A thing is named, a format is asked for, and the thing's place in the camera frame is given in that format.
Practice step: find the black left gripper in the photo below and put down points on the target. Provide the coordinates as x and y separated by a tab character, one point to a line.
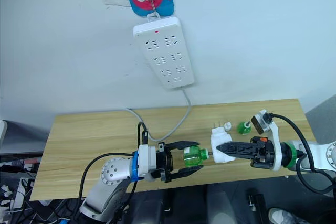
164	163

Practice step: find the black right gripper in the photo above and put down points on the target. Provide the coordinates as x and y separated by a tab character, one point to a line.
263	153

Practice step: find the green liquid bottle with label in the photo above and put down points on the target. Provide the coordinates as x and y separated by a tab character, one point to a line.
193	157

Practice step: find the white mosquito repellent heater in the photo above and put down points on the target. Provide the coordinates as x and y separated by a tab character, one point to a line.
219	136

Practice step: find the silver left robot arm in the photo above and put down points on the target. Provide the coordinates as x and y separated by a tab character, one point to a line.
115	171

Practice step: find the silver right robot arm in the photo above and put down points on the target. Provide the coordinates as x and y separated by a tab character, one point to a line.
320	153

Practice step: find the small white bottle cap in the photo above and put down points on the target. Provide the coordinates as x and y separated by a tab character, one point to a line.
228	126

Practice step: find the blue left wrist clamp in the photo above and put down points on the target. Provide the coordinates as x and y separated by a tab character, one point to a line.
135	166

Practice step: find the small black block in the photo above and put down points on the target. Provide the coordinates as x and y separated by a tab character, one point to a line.
256	203

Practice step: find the grey and white shoe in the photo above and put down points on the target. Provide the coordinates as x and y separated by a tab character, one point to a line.
281	216

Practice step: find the white power strip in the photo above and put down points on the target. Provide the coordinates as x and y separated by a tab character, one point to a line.
168	58

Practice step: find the grey flat case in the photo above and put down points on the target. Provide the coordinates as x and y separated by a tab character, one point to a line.
23	137

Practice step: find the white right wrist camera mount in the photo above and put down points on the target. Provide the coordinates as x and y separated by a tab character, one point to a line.
274	132

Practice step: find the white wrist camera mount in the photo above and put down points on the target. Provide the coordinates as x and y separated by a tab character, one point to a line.
274	132
145	161

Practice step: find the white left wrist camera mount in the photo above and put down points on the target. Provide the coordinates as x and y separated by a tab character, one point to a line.
145	161

